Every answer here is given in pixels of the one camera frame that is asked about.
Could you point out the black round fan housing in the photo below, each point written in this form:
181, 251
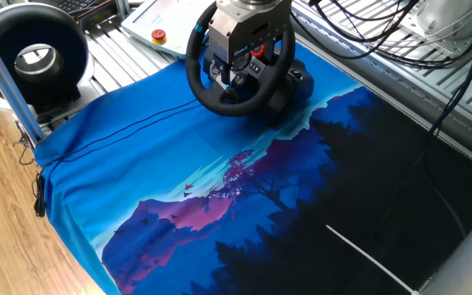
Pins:
2, 49

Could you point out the dark laptop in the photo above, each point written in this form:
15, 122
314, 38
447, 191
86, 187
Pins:
76, 6

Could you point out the white moulded housing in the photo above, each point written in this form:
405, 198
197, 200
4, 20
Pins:
445, 18

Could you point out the black leather steering wheel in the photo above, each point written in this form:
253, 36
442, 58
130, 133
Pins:
197, 82

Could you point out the white teach pendant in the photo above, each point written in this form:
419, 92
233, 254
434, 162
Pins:
170, 24

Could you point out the white zip tie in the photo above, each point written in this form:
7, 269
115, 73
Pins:
367, 258

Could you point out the silver grey gripper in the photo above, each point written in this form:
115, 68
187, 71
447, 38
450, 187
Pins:
248, 28

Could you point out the black steering wheel base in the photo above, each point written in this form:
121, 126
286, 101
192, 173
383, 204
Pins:
297, 86

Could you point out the blue landscape printed cloth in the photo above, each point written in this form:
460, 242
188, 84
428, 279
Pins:
146, 164

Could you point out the aluminium frame post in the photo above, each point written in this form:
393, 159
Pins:
2, 78

